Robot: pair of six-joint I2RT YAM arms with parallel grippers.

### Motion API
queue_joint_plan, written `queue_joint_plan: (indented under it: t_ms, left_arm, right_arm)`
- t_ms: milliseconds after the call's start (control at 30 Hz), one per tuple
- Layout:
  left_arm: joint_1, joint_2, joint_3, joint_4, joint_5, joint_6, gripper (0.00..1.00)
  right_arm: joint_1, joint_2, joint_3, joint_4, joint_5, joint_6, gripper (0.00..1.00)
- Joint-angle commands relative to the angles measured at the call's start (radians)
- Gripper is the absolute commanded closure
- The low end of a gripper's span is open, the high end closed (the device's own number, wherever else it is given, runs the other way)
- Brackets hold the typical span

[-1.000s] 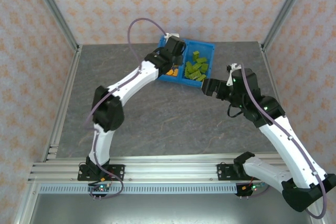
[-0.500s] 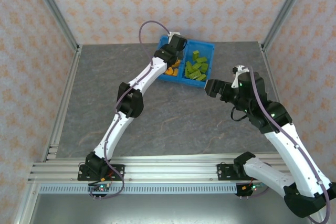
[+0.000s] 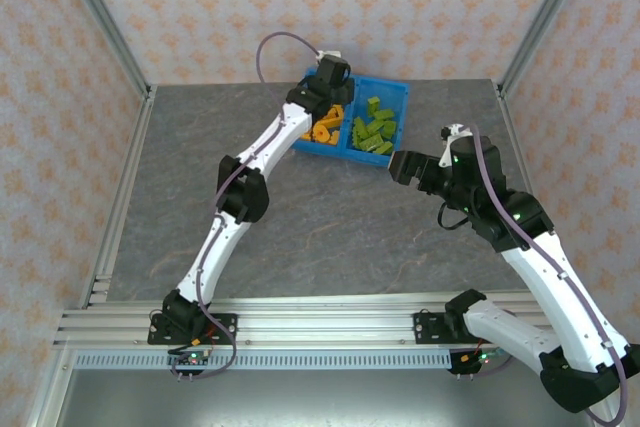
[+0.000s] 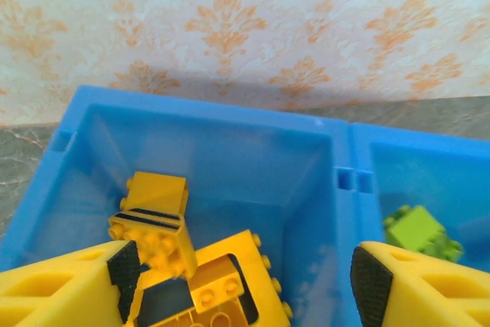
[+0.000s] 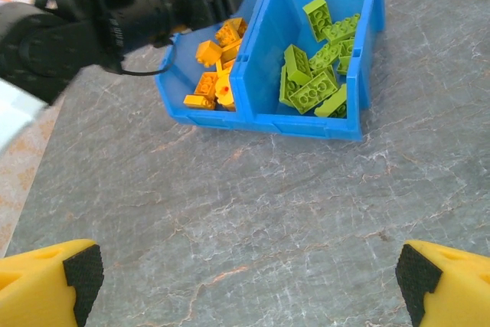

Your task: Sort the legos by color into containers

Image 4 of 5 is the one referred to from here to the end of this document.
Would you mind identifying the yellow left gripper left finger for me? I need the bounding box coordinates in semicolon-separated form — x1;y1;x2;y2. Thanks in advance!
0;240;141;327

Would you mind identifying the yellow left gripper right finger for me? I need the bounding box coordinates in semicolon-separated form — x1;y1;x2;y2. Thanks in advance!
350;240;490;327

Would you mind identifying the green lego brick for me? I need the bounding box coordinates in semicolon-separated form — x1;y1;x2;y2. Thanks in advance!
382;204;464;265

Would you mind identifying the yellow striped slope lego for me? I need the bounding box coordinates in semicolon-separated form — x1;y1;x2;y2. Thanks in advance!
108;172;199;281

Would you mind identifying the yellow lego brick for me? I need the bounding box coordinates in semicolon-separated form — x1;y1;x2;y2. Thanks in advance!
188;256;247;315

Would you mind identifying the yellow lego window frame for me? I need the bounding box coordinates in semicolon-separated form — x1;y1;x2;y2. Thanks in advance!
126;229;296;327

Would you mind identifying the blue plastic bin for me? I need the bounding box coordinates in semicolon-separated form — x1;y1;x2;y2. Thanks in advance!
0;84;351;327
346;122;490;327

